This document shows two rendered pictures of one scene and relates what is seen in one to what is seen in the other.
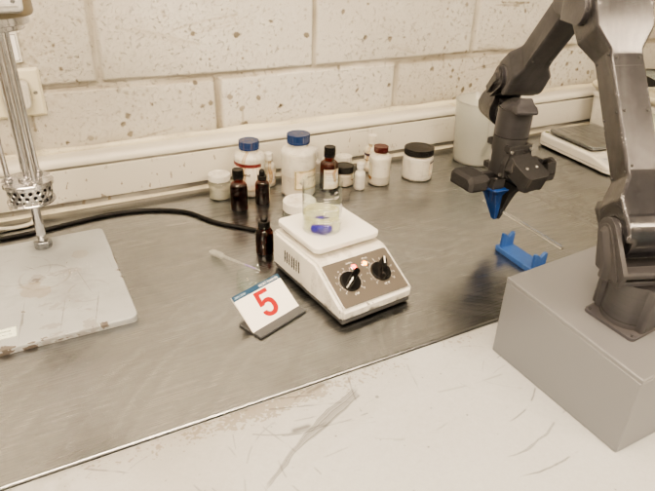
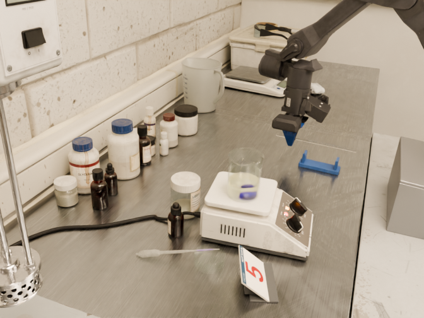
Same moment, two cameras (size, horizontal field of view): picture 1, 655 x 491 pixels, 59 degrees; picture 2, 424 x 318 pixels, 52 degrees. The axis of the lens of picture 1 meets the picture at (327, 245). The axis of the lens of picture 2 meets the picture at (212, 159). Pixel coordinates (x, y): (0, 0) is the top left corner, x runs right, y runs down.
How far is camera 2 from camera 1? 0.61 m
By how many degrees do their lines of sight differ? 37
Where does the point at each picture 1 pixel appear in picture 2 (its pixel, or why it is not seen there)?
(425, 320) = (335, 231)
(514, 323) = (407, 208)
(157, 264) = (108, 289)
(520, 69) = (316, 40)
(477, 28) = (171, 10)
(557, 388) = not seen: outside the picture
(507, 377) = (414, 243)
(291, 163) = (126, 149)
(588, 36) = (416, 16)
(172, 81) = not seen: outside the picture
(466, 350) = (378, 238)
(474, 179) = (296, 122)
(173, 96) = not seen: outside the picture
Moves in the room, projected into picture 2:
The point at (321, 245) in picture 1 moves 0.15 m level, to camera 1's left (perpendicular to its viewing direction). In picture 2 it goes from (264, 207) to (198, 239)
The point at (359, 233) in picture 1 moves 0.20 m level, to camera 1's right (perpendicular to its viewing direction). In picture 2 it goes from (269, 187) to (332, 159)
